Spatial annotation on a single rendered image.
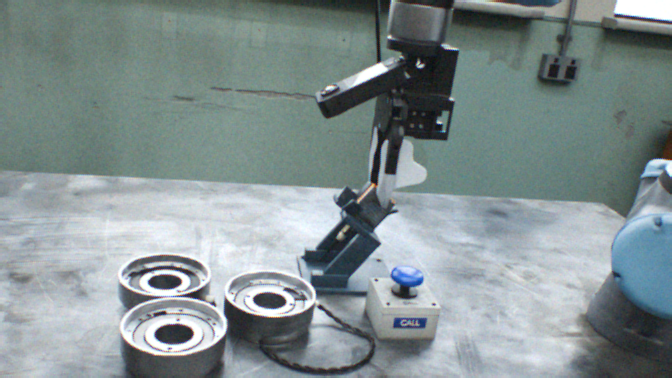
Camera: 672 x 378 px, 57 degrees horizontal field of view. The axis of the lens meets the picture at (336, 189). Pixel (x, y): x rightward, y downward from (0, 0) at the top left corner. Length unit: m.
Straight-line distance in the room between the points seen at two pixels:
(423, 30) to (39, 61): 1.76
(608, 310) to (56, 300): 0.68
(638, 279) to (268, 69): 1.77
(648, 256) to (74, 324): 0.60
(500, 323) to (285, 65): 1.61
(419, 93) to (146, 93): 1.62
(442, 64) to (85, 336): 0.51
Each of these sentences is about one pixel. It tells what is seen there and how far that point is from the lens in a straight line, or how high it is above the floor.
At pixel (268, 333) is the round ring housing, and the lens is 0.70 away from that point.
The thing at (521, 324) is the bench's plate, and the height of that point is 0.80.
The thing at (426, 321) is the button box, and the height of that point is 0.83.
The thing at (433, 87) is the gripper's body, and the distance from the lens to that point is 0.79.
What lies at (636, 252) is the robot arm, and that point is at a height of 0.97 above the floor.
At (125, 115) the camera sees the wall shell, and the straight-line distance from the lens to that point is 2.33.
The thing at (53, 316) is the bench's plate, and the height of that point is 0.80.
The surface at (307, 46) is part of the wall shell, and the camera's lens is 2.28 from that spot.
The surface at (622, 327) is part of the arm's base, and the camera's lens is 0.87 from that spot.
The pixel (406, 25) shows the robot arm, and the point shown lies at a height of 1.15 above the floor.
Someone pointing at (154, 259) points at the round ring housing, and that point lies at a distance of 0.80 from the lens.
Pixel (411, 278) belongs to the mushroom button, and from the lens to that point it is 0.73.
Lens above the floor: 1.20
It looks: 20 degrees down
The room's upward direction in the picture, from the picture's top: 8 degrees clockwise
